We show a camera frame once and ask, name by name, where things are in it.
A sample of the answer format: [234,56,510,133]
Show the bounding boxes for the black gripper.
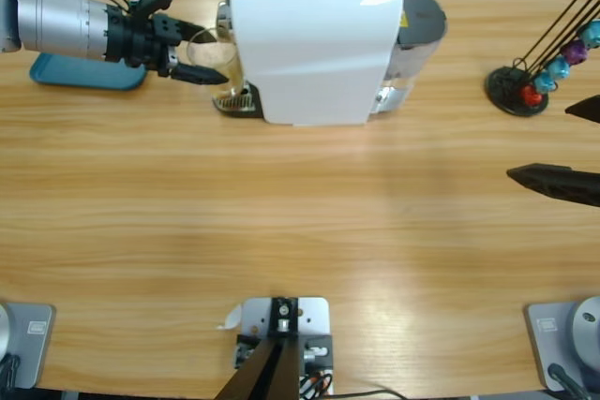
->
[103,4,231,87]

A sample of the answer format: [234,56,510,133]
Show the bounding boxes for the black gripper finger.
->
[564,94,600,126]
[505,162,600,208]

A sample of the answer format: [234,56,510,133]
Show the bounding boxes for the clear glass cup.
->
[186,27,248,99]

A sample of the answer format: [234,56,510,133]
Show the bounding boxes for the white capsule coffee machine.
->
[213,0,449,129]

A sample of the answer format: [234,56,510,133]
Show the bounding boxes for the teal coffee capsule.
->
[579,20,600,49]
[532,72,558,95]
[547,56,573,81]

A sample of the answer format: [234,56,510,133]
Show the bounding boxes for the red coffee capsule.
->
[521,84,545,107]

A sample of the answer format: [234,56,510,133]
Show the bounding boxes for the purple coffee capsule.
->
[562,40,590,64]

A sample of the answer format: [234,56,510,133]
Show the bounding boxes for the black capsule holder with rods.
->
[485,0,600,118]

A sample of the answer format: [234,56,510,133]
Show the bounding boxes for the teal plastic tray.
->
[28,52,149,93]

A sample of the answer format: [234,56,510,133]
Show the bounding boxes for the white paper tag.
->
[215,304,244,331]

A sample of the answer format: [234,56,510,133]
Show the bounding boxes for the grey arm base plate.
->
[0,302,56,391]
[523,295,600,392]

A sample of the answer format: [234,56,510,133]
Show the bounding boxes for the black base cable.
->
[0,353,23,392]
[547,362,587,400]

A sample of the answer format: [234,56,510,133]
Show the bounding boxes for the white mount block, dark post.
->
[216,295,337,400]

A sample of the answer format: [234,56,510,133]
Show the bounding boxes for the black mount cable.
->
[335,388,407,400]

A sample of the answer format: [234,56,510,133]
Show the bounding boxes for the orange wires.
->
[299,369,335,396]

